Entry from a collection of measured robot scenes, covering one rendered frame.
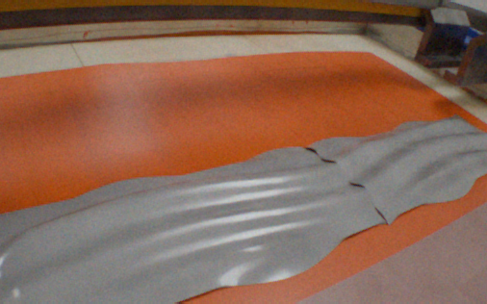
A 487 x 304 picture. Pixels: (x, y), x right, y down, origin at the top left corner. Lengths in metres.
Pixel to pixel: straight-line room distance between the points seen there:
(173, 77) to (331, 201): 0.16
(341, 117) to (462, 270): 0.14
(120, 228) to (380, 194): 0.13
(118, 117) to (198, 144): 0.05
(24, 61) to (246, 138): 0.17
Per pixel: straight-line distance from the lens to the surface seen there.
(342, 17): 0.33
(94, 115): 0.25
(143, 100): 0.26
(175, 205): 0.18
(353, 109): 0.31
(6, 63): 0.32
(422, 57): 0.40
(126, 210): 0.17
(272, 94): 0.30
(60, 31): 0.35
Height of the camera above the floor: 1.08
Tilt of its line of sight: 33 degrees down
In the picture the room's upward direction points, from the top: 12 degrees clockwise
